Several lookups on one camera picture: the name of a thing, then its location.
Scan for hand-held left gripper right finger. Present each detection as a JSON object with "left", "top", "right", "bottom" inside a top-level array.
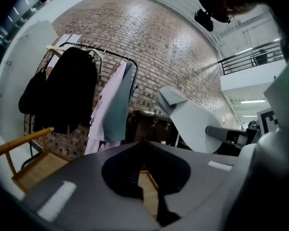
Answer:
[{"left": 144, "top": 140, "right": 239, "bottom": 231}]

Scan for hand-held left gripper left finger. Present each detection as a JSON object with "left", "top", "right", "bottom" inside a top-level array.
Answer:
[{"left": 21, "top": 140, "right": 160, "bottom": 231}]

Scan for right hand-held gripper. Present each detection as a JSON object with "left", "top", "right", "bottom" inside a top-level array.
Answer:
[{"left": 205, "top": 107, "right": 280, "bottom": 154}]

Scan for grey slipper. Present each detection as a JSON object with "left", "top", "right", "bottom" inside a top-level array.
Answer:
[{"left": 155, "top": 85, "right": 223, "bottom": 154}]

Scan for black shoulder bag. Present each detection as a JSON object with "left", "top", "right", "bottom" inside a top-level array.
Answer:
[{"left": 18, "top": 64, "right": 51, "bottom": 116}]

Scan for wooden chair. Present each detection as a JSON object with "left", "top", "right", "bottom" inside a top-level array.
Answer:
[{"left": 0, "top": 126, "right": 71, "bottom": 194}]

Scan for pink shirt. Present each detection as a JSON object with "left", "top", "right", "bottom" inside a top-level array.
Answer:
[{"left": 84, "top": 60, "right": 128, "bottom": 155}]

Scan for black metal railing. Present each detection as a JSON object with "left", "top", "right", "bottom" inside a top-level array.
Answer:
[{"left": 218, "top": 41, "right": 288, "bottom": 76}]

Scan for grey-green garment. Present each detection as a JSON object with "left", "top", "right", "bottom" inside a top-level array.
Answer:
[{"left": 103, "top": 61, "right": 133, "bottom": 143}]

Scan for black jacket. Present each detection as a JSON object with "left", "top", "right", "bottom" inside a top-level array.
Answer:
[{"left": 33, "top": 46, "right": 98, "bottom": 135}]

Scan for black clothes rack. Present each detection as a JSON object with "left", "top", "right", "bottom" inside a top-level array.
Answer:
[{"left": 21, "top": 41, "right": 138, "bottom": 170}]

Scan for white board panel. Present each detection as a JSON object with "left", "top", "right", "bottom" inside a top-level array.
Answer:
[{"left": 0, "top": 20, "right": 58, "bottom": 136}]

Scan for white clothes hanger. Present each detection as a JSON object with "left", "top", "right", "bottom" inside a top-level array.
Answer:
[{"left": 88, "top": 47, "right": 105, "bottom": 77}]

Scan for wooden clothes hanger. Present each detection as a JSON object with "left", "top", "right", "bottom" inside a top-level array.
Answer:
[{"left": 45, "top": 44, "right": 65, "bottom": 57}]

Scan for white paper sheets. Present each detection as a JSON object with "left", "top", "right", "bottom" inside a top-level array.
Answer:
[{"left": 59, "top": 33, "right": 83, "bottom": 48}]

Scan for black head-mounted camera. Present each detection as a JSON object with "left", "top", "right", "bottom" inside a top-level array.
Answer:
[{"left": 194, "top": 8, "right": 215, "bottom": 32}]

